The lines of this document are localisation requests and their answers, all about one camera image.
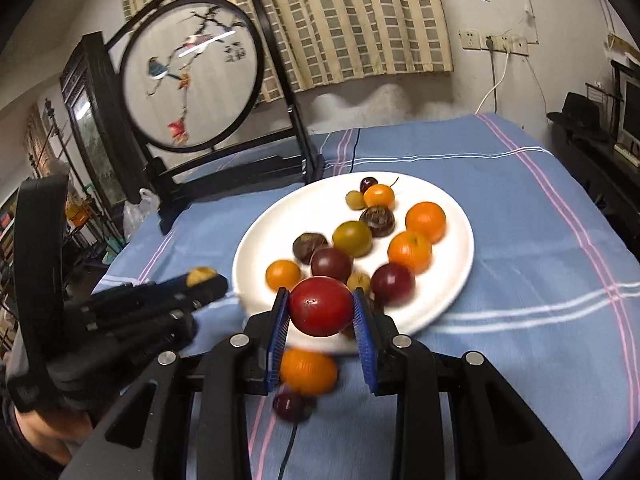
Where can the brown dried date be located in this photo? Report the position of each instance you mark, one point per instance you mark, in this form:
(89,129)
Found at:
(307,246)

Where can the black hat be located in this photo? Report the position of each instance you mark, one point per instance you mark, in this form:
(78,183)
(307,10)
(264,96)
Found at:
(580,115)

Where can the person's left hand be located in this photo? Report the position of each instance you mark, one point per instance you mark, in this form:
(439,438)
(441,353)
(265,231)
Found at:
(45,432)

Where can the red tomato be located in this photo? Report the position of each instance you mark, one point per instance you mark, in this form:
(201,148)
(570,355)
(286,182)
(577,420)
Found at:
(320,310)

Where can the dark red cherry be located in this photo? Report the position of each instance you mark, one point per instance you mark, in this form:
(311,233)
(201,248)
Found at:
(368,183)
(291,406)

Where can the dark framed painting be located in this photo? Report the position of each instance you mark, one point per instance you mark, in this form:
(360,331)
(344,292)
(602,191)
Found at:
(92,135)

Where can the white double wall socket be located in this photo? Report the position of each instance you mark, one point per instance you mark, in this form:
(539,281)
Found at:
(507,46)

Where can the yellow-orange tomato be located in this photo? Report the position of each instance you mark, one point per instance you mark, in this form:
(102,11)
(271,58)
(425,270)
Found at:
(307,372)

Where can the wrinkled dark passion fruit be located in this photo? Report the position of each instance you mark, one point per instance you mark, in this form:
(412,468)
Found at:
(376,221)

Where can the checked beige curtain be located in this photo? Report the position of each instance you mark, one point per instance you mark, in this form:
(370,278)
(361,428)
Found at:
(350,25)

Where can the round embroidered table screen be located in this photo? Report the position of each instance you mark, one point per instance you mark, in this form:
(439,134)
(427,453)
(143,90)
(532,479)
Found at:
(200,95)

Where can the computer monitor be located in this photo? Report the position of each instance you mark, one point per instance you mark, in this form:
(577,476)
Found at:
(630,110)

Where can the dark red plum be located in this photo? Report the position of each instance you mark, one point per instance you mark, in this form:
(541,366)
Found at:
(392,284)

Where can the dark purple tomato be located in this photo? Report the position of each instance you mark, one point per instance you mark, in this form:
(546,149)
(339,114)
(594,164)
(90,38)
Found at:
(331,265)

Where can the blue striped tablecloth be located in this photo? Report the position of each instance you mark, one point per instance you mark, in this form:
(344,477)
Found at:
(525,240)

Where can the small orange tomato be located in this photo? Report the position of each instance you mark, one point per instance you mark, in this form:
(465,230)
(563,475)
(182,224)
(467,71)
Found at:
(378,196)
(283,275)

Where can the small green jujube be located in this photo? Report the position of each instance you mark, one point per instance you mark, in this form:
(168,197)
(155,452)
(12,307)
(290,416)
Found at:
(355,200)
(201,275)
(360,281)

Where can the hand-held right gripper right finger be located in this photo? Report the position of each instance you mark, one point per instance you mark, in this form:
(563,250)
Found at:
(363,340)

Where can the mandarin orange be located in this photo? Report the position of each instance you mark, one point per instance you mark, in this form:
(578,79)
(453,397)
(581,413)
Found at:
(425,221)
(409,251)

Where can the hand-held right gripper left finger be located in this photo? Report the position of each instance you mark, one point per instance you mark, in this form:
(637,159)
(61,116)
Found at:
(279,340)

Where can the white plastic bag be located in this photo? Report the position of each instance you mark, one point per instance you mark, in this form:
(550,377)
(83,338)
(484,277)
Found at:
(137,215)

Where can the black side table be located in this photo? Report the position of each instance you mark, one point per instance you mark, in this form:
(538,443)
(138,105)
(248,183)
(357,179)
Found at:
(600,175)

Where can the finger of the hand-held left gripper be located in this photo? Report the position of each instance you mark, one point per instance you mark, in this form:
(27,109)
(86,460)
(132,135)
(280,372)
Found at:
(165,292)
(150,335)

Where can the yellow-green tomato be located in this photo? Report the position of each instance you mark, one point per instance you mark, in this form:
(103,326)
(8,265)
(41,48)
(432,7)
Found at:
(352,239)

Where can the white oval plate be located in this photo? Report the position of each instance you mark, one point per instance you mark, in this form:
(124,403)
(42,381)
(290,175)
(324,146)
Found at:
(450,270)

